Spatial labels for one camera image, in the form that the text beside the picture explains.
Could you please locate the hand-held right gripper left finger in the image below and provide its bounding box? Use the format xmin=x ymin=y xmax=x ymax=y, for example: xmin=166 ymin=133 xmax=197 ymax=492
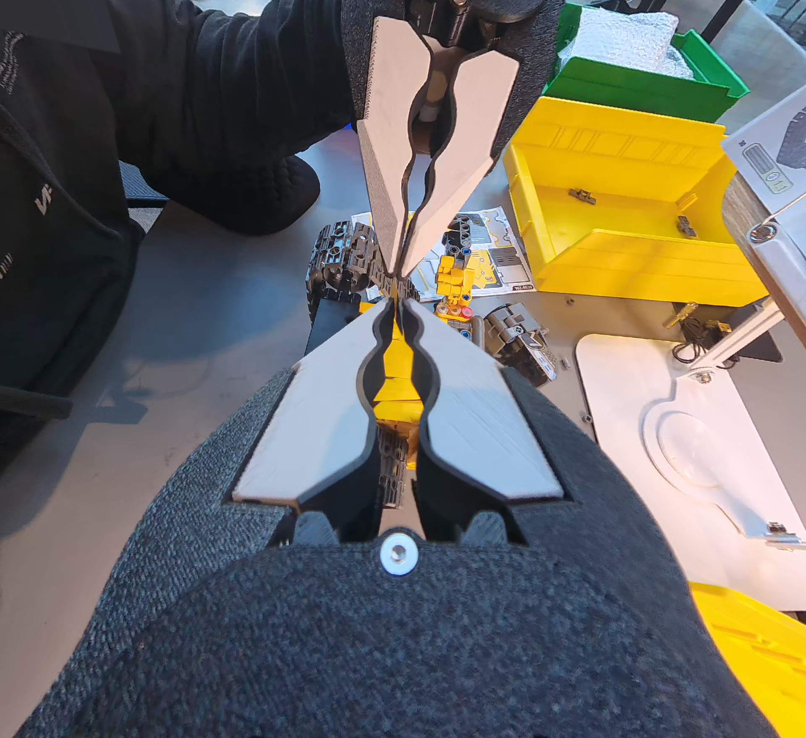
xmin=232 ymin=299 xmax=399 ymax=542

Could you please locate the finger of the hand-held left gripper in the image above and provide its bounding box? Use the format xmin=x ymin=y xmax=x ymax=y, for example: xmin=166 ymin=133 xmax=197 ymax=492
xmin=398 ymin=49 xmax=521 ymax=278
xmin=356 ymin=16 xmax=434 ymax=278

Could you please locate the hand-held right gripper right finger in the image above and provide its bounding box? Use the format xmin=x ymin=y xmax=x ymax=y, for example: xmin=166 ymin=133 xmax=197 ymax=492
xmin=400 ymin=299 xmax=564 ymax=542

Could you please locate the yellow brick toy robot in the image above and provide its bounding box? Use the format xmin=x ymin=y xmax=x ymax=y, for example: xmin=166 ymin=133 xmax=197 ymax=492
xmin=304 ymin=214 xmax=558 ymax=509

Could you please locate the printed sticker sheet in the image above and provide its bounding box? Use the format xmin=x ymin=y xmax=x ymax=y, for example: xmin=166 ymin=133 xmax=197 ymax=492
xmin=351 ymin=206 xmax=537 ymax=301

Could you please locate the person's left forearm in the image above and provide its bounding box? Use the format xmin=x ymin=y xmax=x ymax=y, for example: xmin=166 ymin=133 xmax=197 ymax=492
xmin=116 ymin=0 xmax=356 ymax=175

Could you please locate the grey desk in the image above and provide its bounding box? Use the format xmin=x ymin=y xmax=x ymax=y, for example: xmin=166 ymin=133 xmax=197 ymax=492
xmin=0 ymin=0 xmax=806 ymax=733

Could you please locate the white book stand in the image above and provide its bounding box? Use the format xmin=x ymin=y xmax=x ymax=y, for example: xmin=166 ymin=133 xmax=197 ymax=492
xmin=576 ymin=172 xmax=806 ymax=613

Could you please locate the green plastic storage bin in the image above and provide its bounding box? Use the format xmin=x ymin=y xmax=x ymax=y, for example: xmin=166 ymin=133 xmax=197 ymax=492
xmin=543 ymin=2 xmax=751 ymax=123

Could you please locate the white bubble wrap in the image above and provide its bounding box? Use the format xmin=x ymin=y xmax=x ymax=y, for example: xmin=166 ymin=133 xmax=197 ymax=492
xmin=557 ymin=7 xmax=695 ymax=81

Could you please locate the yellow plastic storage bin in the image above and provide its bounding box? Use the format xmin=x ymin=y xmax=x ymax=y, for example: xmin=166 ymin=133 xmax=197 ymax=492
xmin=689 ymin=581 xmax=806 ymax=738
xmin=502 ymin=96 xmax=770 ymax=309

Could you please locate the open instruction booklet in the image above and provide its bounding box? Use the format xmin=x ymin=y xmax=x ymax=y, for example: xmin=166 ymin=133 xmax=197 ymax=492
xmin=721 ymin=86 xmax=806 ymax=216

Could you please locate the person's black printed hoodie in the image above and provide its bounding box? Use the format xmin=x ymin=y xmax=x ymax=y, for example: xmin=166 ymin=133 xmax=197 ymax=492
xmin=0 ymin=0 xmax=190 ymax=475

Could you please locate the black cable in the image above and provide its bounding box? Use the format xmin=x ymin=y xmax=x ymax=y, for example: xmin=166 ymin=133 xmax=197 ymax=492
xmin=670 ymin=316 xmax=741 ymax=368

